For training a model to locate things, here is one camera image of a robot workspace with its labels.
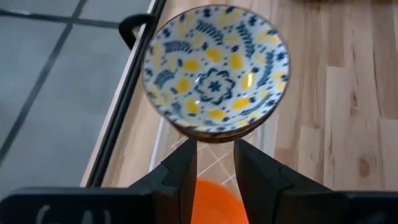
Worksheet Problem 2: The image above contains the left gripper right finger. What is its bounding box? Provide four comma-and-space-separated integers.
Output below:
234, 139, 398, 224

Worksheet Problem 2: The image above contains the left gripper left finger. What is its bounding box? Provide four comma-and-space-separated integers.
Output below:
0, 139, 198, 224

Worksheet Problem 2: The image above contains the orange plastic bowl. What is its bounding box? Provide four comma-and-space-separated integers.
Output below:
190, 177, 249, 224

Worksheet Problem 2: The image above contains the white lattice shelf rack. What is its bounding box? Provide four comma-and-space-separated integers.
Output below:
148, 116, 274, 200

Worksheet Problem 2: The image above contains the black aluminium table frame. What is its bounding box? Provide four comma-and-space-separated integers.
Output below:
80, 0, 167, 188

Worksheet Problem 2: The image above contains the black frame clamp handle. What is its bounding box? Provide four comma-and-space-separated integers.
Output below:
118, 14, 156, 50

